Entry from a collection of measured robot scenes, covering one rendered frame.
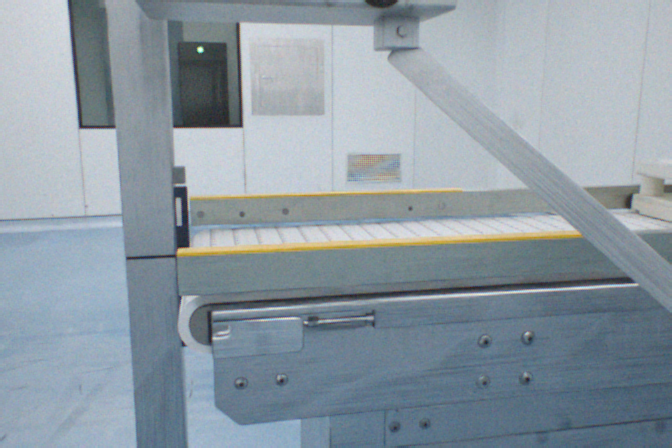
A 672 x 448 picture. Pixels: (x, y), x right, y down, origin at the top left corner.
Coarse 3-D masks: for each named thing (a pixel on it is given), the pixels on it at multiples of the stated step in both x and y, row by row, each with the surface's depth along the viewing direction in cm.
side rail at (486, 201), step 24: (456, 192) 78; (480, 192) 79; (504, 192) 79; (528, 192) 80; (600, 192) 82; (624, 192) 83; (192, 216) 72; (216, 216) 72; (264, 216) 74; (288, 216) 74; (312, 216) 75; (336, 216) 75; (360, 216) 76; (384, 216) 77; (408, 216) 77; (432, 216) 78
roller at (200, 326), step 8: (208, 304) 48; (216, 304) 49; (224, 304) 49; (200, 312) 48; (208, 312) 48; (192, 320) 48; (200, 320) 48; (208, 320) 48; (192, 328) 48; (200, 328) 48; (208, 328) 48; (192, 336) 48; (200, 336) 48; (208, 336) 48; (208, 344) 48
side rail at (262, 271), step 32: (192, 256) 46; (224, 256) 46; (256, 256) 47; (288, 256) 47; (320, 256) 48; (352, 256) 48; (384, 256) 49; (416, 256) 49; (448, 256) 50; (480, 256) 50; (512, 256) 51; (544, 256) 52; (576, 256) 52; (192, 288) 46; (224, 288) 47; (256, 288) 47; (288, 288) 48
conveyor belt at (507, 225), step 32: (352, 224) 75; (384, 224) 75; (416, 224) 75; (448, 224) 75; (480, 224) 75; (512, 224) 75; (544, 224) 75; (640, 224) 75; (320, 288) 50; (352, 288) 50; (384, 288) 51; (416, 288) 52
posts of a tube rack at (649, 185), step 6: (642, 180) 81; (648, 180) 80; (654, 180) 80; (660, 180) 80; (642, 186) 81; (648, 186) 80; (654, 186) 80; (660, 186) 80; (642, 192) 81; (648, 192) 80; (654, 192) 80; (660, 192) 80
